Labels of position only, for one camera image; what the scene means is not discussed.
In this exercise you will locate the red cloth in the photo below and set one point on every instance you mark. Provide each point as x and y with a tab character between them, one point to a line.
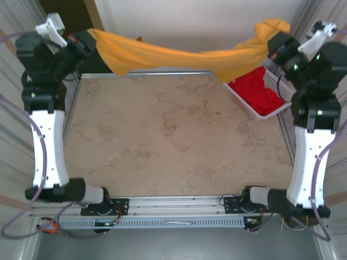
254	92

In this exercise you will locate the aluminium mounting rail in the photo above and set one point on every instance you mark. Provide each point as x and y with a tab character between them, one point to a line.
176	203

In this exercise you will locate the white door frame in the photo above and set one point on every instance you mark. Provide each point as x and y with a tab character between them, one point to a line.
104	16

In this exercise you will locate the small controller board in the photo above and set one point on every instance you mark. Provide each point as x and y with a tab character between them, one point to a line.
104	224
252	222

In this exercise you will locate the small silver wrench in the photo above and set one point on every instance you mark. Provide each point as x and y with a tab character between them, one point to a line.
179	222

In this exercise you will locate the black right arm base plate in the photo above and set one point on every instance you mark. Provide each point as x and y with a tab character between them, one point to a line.
230	204

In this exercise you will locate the striped enclosure side panel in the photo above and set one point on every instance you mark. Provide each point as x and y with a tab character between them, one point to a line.
11	73
343	113

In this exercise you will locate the aluminium table edge frame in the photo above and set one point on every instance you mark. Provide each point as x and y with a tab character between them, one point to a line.
168	73

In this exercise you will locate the white plastic mesh basket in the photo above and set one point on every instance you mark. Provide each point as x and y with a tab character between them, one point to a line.
273	81

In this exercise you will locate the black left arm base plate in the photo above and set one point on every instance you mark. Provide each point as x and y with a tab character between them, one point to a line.
122	205

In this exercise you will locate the mustard yellow t-shirt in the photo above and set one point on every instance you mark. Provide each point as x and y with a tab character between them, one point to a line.
162	57

